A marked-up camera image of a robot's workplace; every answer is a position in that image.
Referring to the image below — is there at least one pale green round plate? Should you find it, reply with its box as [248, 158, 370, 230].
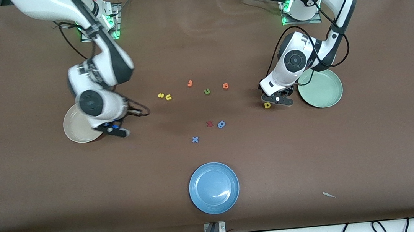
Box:
[296, 65, 345, 111]

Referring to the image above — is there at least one blue round plate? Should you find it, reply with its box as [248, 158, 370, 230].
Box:
[186, 160, 242, 217]

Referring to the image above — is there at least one beige round plate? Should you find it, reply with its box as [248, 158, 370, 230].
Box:
[61, 101, 104, 145]

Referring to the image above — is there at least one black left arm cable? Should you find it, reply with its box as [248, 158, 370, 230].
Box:
[258, 0, 366, 83]

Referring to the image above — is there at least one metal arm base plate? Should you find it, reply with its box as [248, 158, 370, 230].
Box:
[279, 0, 323, 27]
[78, 4, 123, 43]

